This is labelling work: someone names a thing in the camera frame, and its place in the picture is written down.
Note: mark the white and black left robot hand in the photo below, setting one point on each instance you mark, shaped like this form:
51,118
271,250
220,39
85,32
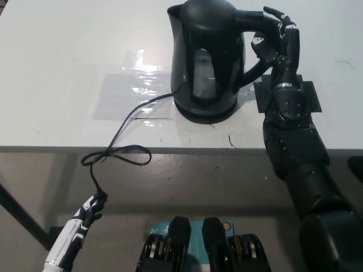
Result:
69,238

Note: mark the black and teal robot body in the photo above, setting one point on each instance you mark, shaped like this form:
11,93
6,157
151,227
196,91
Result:
178,243

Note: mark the round black kettle base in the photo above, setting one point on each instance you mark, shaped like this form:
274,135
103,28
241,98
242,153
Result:
204,118

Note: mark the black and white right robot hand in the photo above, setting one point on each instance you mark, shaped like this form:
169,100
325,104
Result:
289,51

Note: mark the laminated paper sheet under tape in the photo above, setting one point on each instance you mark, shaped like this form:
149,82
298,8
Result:
116,96

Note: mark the black electric kettle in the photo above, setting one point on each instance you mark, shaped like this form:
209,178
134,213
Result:
204,34

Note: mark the black tape patch on table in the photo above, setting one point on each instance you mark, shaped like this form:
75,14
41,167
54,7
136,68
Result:
310,96

